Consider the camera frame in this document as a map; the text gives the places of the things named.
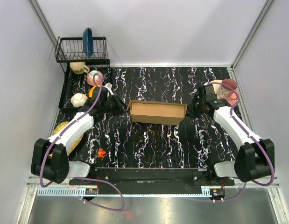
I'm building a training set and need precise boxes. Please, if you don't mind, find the white flower-shaped bowl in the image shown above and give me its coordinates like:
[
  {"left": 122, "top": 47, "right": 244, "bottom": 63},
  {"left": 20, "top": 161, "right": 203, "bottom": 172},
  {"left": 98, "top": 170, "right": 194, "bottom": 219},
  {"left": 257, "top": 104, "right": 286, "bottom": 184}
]
[{"left": 70, "top": 93, "right": 88, "bottom": 108}]

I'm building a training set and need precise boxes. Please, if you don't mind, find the yellow ribbed bowl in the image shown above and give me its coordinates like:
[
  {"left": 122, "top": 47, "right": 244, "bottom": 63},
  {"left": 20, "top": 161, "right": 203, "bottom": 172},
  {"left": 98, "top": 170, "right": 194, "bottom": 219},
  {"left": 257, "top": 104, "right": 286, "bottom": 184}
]
[{"left": 88, "top": 86, "right": 96, "bottom": 98}]

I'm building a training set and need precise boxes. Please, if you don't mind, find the pink patterned bowl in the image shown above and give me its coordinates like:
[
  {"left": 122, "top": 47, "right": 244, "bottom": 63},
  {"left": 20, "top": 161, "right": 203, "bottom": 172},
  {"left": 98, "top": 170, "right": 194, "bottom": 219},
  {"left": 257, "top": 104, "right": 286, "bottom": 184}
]
[{"left": 86, "top": 70, "right": 105, "bottom": 86}]

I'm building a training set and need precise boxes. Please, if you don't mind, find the yellow bamboo mat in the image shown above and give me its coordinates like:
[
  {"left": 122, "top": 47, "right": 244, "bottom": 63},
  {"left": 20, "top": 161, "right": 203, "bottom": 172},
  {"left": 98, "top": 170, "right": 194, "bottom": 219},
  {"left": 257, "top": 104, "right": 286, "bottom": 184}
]
[{"left": 50, "top": 121, "right": 84, "bottom": 156}]

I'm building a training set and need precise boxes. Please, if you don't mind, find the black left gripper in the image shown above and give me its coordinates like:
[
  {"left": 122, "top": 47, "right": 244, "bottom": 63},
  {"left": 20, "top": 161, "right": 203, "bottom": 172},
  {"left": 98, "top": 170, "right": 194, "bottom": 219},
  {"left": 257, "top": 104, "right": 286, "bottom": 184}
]
[{"left": 102, "top": 93, "right": 132, "bottom": 117}]

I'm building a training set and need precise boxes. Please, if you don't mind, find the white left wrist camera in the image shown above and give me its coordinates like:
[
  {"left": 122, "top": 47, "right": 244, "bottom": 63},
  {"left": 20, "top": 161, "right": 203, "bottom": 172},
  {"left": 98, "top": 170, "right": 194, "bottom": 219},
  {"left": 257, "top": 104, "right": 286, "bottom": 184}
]
[{"left": 104, "top": 83, "right": 114, "bottom": 97}]

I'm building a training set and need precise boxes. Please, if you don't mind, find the orange red small toy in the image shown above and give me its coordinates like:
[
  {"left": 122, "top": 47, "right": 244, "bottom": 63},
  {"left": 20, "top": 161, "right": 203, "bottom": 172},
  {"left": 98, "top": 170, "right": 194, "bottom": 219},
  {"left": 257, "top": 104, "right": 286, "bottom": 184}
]
[{"left": 97, "top": 149, "right": 106, "bottom": 158}]

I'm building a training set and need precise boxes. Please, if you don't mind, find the cream pink floral plate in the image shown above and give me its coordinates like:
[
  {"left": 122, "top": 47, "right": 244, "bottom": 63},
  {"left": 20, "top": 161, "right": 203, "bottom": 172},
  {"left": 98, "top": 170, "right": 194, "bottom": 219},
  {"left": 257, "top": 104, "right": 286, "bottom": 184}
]
[{"left": 205, "top": 80, "right": 223, "bottom": 94}]

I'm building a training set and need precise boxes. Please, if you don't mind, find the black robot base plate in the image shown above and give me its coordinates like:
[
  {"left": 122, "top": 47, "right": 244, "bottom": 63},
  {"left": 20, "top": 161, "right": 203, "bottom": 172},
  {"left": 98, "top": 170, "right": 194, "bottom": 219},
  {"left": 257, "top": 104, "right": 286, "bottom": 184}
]
[{"left": 69, "top": 168, "right": 235, "bottom": 197}]

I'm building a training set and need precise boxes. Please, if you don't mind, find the blue plate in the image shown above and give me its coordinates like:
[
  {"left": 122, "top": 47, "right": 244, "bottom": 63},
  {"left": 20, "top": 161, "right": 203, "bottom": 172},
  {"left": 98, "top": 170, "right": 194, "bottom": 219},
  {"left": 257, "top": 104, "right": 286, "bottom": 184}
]
[{"left": 82, "top": 28, "right": 93, "bottom": 57}]

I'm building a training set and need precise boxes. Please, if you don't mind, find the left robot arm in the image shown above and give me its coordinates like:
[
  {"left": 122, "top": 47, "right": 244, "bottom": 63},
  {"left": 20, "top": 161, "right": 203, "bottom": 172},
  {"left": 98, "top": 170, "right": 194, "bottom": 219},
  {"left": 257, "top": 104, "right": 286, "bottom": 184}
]
[{"left": 31, "top": 83, "right": 124, "bottom": 188}]

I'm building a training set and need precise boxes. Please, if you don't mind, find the black dish rack tray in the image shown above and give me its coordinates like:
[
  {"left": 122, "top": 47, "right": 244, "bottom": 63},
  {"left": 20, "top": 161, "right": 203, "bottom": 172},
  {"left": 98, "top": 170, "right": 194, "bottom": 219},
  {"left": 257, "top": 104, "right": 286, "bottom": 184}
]
[{"left": 55, "top": 36, "right": 113, "bottom": 113}]

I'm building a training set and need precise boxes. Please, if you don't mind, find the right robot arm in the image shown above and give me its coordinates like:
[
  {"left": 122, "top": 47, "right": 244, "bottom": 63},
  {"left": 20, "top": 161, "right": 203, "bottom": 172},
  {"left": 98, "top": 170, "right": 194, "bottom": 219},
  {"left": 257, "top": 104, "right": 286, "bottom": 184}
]
[{"left": 190, "top": 83, "right": 275, "bottom": 186}]

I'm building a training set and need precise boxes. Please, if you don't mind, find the cream ceramic mug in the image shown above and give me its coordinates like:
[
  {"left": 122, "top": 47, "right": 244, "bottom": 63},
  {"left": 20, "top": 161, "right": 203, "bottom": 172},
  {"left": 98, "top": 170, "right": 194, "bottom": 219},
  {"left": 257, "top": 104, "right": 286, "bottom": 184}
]
[{"left": 70, "top": 62, "right": 90, "bottom": 75}]

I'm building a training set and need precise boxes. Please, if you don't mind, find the pink patterned mug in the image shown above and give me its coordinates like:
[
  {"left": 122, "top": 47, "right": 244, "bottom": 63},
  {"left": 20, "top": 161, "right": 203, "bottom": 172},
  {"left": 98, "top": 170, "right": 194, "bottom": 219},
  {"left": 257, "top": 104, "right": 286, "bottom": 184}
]
[{"left": 216, "top": 79, "right": 238, "bottom": 106}]

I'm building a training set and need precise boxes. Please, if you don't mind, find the brown cardboard box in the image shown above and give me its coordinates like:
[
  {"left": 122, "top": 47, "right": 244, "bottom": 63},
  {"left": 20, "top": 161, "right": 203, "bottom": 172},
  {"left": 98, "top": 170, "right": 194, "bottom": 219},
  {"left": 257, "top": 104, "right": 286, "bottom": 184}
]
[{"left": 127, "top": 100, "right": 187, "bottom": 126}]

